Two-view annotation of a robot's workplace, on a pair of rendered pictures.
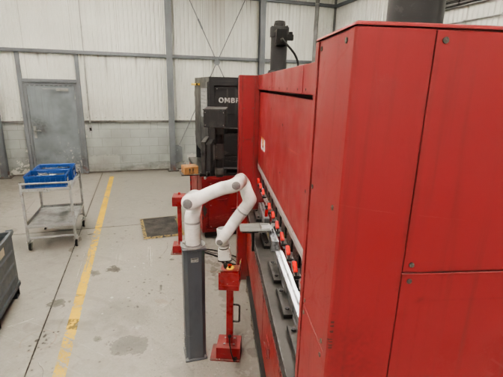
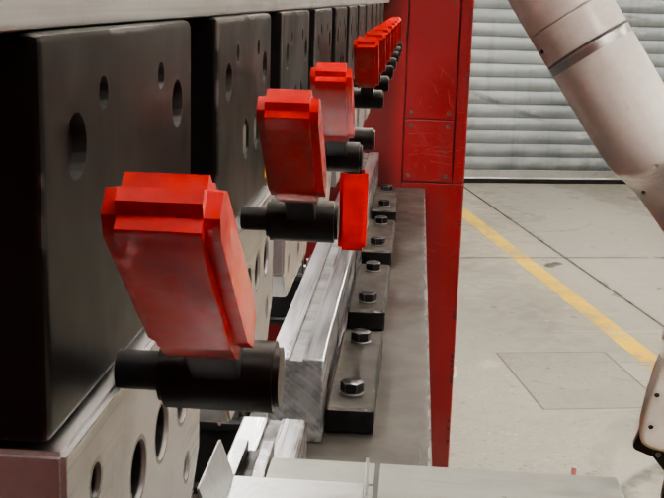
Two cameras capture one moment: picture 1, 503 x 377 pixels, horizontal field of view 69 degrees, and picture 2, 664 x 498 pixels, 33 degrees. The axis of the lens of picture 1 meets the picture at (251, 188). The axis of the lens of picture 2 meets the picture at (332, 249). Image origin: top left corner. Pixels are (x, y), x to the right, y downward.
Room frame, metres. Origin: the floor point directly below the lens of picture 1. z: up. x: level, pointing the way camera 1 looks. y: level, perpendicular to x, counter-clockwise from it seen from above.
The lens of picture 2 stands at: (3.74, 0.00, 1.35)
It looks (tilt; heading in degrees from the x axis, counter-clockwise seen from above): 13 degrees down; 189
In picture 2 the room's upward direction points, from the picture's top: 2 degrees clockwise
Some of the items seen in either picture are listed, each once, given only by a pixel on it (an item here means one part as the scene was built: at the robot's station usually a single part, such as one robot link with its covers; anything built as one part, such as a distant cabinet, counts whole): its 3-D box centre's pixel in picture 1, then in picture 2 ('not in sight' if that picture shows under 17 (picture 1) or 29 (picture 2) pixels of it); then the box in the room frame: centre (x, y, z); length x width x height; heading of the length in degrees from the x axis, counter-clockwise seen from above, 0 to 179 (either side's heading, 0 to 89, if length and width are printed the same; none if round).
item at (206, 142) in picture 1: (208, 154); not in sight; (4.20, 0.51, 1.42); 0.45 x 0.12 x 0.36; 1
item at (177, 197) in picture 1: (180, 223); not in sight; (4.59, 0.94, 0.41); 0.25 x 0.20 x 0.83; 95
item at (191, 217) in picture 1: (193, 206); not in sight; (2.66, 0.44, 1.30); 0.19 x 0.12 x 0.24; 171
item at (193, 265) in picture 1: (194, 301); not in sight; (2.63, 0.44, 0.50); 0.18 x 0.18 x 1.00; 17
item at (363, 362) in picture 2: (274, 271); (356, 376); (2.44, -0.18, 0.89); 0.30 x 0.05 x 0.03; 5
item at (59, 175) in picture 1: (48, 179); not in sight; (4.82, 2.76, 0.92); 0.50 x 0.36 x 0.18; 107
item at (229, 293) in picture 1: (230, 313); not in sight; (2.64, 0.15, 0.39); 0.05 x 0.05 x 0.54; 87
